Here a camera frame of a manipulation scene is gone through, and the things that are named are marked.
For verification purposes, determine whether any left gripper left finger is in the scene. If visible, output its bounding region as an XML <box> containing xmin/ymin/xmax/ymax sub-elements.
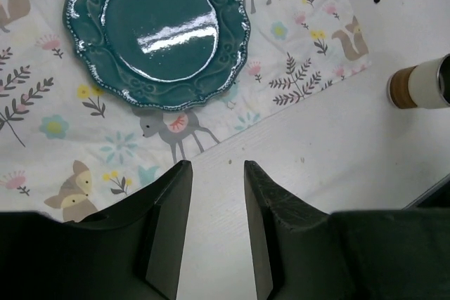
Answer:
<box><xmin>79</xmin><ymin>160</ymin><xmax>193</xmax><ymax>299</ymax></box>

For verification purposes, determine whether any patterned cloth placemat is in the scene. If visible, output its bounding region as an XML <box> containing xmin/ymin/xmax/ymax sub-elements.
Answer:
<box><xmin>1</xmin><ymin>0</ymin><xmax>370</xmax><ymax>222</ymax></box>

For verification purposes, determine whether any teal ceramic plate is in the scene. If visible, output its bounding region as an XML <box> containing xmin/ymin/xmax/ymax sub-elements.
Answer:
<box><xmin>63</xmin><ymin>0</ymin><xmax>251</xmax><ymax>112</ymax></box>

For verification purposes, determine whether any white brown metal cup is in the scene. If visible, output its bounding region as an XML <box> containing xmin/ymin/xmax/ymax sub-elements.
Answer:
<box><xmin>387</xmin><ymin>54</ymin><xmax>449</xmax><ymax>110</ymax></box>

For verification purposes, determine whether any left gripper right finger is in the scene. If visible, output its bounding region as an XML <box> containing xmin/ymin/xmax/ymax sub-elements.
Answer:
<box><xmin>244</xmin><ymin>161</ymin><xmax>334</xmax><ymax>299</ymax></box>

